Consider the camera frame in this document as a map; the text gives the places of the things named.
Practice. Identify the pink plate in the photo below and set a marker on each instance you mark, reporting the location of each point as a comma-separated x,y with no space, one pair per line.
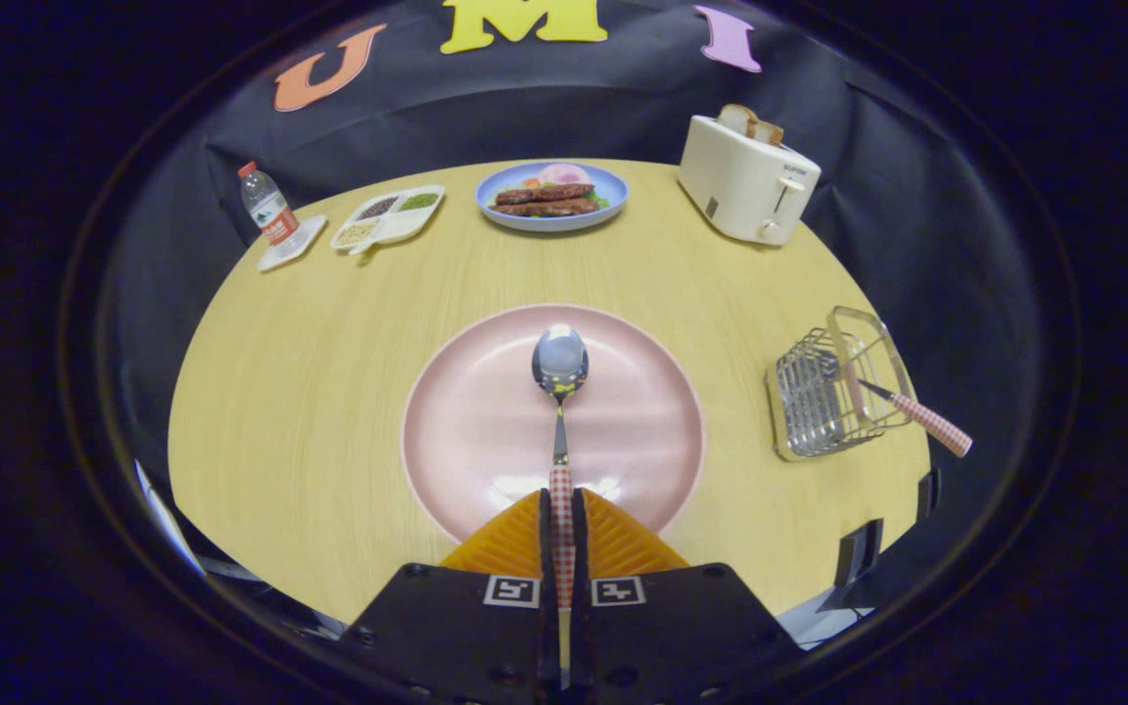
486,421

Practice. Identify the pink ham slice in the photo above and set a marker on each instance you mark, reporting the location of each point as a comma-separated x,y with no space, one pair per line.
564,174

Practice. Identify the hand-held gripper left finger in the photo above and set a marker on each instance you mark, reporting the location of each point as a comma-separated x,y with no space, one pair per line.
543,548

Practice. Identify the brown meat strip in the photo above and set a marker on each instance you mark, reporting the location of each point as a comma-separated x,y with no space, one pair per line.
544,193
544,208

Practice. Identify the black table bracket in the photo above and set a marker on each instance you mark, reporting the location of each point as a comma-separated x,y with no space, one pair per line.
858,553
928,494

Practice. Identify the clear cutlery basket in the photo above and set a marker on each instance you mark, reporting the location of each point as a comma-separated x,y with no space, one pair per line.
809,411

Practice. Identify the water bottle red label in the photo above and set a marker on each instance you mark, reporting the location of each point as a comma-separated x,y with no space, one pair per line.
270,211

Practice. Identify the white divided condiment tray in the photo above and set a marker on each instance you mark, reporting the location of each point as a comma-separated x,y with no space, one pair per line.
398,223

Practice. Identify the white toaster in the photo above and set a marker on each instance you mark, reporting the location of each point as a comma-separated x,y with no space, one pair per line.
740,186

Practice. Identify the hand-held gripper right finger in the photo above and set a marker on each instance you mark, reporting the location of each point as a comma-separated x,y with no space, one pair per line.
580,548

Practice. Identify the blue plate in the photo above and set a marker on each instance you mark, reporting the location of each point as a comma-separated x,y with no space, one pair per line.
549,222

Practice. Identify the toast bread slice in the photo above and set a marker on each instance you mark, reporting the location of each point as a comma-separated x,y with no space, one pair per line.
768,132
738,119

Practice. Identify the white square coaster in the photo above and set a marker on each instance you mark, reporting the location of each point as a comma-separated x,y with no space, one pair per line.
280,257

